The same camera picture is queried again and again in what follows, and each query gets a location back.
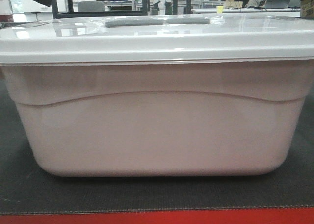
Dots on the grey laptop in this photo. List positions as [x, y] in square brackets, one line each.
[276, 4]

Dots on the grey office chair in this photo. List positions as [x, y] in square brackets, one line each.
[90, 6]

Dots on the white bin lid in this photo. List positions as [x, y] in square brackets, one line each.
[130, 40]

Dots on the black stool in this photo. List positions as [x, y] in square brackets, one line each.
[36, 13]

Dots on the yellow cup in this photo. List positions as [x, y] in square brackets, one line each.
[219, 9]

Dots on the black metal frame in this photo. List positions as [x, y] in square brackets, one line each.
[68, 8]

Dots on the dark grey table mat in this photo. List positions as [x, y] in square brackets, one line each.
[25, 188]

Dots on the white plastic storage bin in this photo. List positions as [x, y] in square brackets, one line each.
[190, 119]

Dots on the cardboard box right edge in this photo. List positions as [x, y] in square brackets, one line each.
[307, 8]

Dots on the white humanoid robot background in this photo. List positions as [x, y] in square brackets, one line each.
[161, 7]

